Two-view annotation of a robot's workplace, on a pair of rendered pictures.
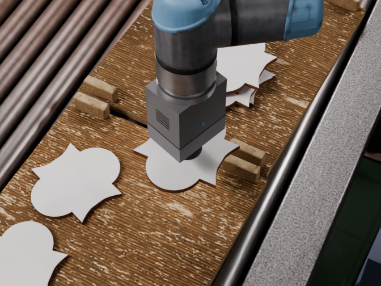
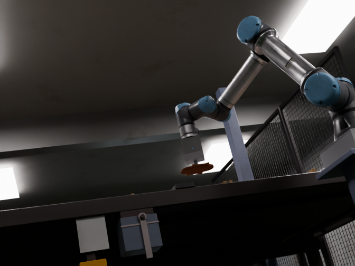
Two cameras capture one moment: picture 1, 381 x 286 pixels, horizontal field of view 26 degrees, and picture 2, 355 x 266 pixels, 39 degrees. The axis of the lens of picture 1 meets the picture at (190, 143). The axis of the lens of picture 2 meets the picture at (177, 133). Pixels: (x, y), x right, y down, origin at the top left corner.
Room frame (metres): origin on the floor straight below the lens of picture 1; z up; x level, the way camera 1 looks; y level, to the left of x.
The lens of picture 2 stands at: (-0.83, -1.44, 0.39)
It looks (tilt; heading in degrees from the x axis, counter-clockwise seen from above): 22 degrees up; 45
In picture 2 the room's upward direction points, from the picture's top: 13 degrees counter-clockwise
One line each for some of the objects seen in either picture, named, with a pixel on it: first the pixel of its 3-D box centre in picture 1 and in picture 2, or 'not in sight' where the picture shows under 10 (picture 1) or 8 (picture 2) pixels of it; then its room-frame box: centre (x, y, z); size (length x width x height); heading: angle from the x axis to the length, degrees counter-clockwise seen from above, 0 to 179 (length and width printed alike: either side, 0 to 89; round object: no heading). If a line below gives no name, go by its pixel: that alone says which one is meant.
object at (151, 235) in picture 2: not in sight; (139, 236); (0.29, -0.02, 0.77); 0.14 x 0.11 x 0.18; 155
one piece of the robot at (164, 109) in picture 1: (181, 99); (193, 149); (0.69, 0.01, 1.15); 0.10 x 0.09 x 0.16; 44
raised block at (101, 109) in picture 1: (91, 105); not in sight; (0.84, 0.16, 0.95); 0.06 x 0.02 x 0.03; 63
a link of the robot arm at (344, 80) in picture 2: not in sight; (339, 97); (0.91, -0.61, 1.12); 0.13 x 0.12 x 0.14; 9
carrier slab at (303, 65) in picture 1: (227, 50); not in sight; (0.98, -0.06, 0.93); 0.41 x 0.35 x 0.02; 151
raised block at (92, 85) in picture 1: (100, 88); not in sight; (0.88, 0.15, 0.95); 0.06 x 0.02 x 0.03; 61
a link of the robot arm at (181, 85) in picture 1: (187, 63); (189, 132); (0.68, 0.00, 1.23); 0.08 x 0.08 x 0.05
